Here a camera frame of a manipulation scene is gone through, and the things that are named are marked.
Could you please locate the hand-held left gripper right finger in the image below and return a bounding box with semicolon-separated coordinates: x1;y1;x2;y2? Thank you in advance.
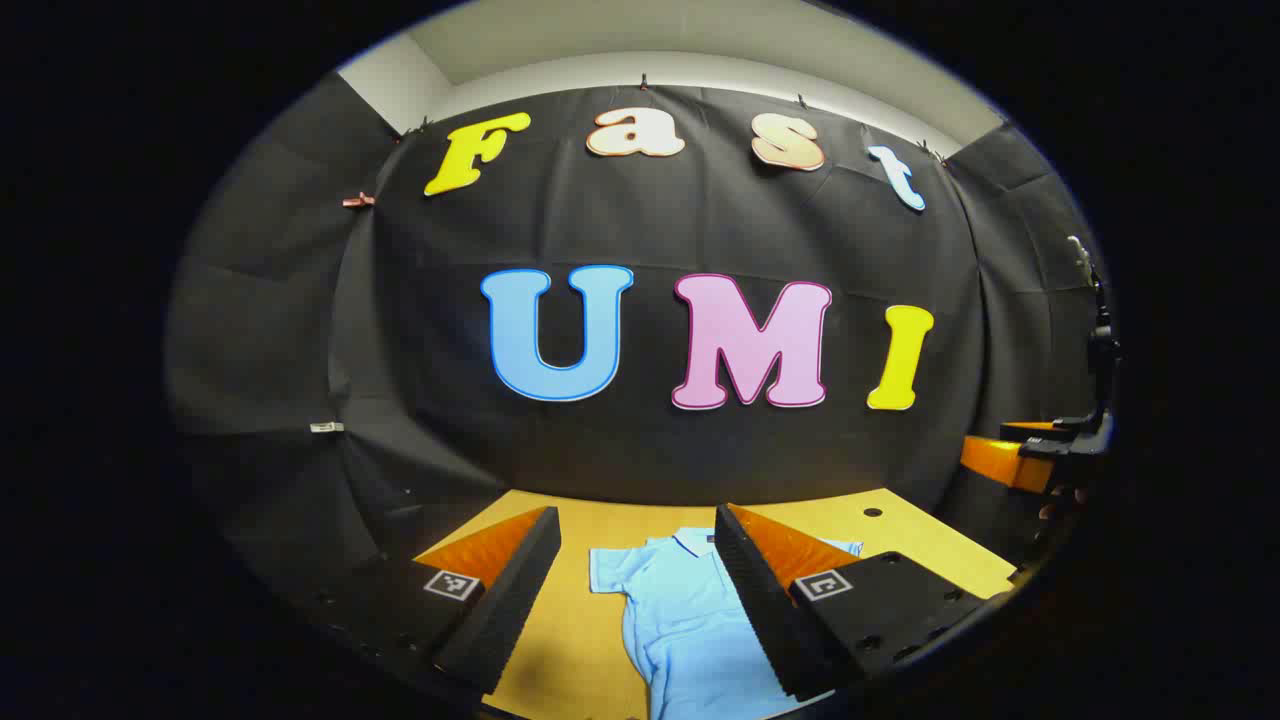
713;502;1019;703

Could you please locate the black backdrop cloth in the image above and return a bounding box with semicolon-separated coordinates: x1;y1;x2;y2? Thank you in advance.
165;72;1111;641

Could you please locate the light blue T-shirt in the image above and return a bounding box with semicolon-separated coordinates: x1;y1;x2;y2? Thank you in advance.
588;527;863;720

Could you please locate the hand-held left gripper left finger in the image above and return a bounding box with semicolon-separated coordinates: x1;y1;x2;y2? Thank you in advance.
290;506;563;701

